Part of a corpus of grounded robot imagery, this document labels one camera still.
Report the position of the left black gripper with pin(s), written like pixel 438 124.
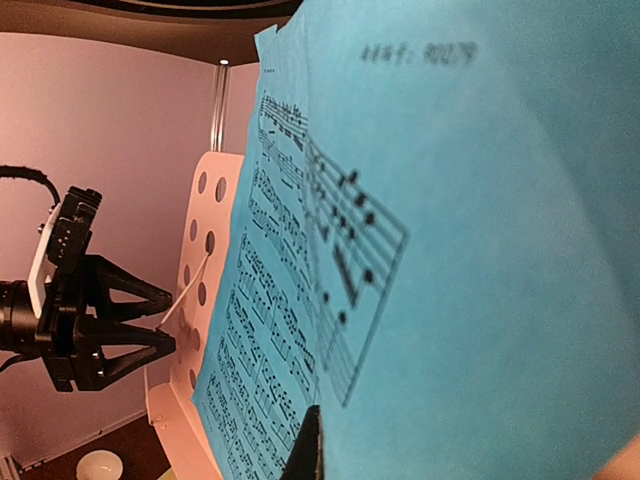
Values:
pixel 82 352

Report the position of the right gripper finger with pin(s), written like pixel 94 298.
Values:
pixel 306 461

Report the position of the pink music stand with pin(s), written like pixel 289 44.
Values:
pixel 205 244

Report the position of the blue sheet music paper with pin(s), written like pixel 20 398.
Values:
pixel 435 240

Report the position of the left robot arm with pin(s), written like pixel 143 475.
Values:
pixel 19 324

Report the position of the white bowl dark outside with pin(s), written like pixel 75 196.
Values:
pixel 100 465

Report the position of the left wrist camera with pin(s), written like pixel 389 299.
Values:
pixel 63 240

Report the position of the left frame post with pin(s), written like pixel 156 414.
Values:
pixel 220 96

